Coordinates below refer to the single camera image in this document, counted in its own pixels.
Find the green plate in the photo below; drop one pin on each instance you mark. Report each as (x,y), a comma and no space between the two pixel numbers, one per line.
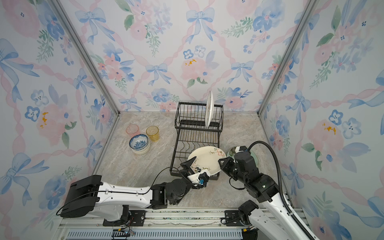
(231,153)

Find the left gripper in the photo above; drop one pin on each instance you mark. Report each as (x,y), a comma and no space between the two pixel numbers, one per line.
(187,164)

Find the white floral plate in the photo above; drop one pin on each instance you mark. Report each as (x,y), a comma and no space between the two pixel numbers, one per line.
(209,109)

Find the cream plate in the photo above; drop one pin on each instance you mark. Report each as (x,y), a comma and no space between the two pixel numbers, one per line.
(206,158)

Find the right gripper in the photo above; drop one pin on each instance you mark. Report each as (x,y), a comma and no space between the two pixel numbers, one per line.
(225,167)

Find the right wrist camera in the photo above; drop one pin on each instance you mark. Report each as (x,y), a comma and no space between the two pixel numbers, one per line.
(239,149)

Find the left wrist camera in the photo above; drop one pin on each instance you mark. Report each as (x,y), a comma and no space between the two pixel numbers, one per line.
(199,178)

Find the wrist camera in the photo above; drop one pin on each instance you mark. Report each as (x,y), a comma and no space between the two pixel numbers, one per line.
(199,178)
(239,149)

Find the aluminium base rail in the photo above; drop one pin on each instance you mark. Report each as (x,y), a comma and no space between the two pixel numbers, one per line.
(179,224)

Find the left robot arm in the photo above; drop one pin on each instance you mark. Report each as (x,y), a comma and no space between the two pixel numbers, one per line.
(111,202)

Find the yellow glass cup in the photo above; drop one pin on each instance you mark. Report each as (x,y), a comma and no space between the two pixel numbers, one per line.
(153,133)

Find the white blue floral bowl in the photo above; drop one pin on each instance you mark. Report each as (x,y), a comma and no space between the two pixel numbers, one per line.
(139,142)

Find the black wire dish rack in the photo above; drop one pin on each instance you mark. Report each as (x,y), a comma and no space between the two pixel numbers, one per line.
(192,132)

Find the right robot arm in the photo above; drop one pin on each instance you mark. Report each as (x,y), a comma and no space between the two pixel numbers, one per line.
(270,212)

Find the pink glass cup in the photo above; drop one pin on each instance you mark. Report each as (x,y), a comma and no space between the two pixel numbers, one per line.
(133,130)

